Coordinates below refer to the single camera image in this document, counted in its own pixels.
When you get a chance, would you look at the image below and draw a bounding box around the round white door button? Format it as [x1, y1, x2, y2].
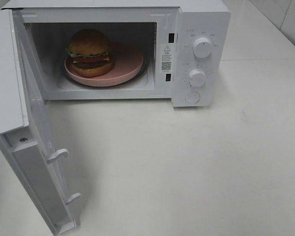
[185, 92, 201, 104]

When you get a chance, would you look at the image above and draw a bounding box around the pink round plate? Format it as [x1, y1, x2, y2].
[64, 42, 144, 87]

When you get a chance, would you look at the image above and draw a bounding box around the toy hamburger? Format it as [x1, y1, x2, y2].
[66, 29, 113, 77]

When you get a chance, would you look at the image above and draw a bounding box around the white microwave door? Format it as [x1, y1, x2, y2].
[0, 9, 80, 236]

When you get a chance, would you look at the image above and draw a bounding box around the glass microwave turntable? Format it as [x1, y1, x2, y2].
[64, 56, 148, 87]

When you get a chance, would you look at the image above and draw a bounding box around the lower white round knob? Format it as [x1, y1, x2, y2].
[188, 69, 207, 87]

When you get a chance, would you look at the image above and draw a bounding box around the white round knob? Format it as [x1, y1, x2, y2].
[192, 35, 213, 59]
[188, 69, 207, 87]

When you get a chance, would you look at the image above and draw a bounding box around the white microwave oven body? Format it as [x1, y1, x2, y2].
[2, 0, 231, 107]

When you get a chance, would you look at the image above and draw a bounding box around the upper white round knob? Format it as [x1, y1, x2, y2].
[192, 35, 213, 59]

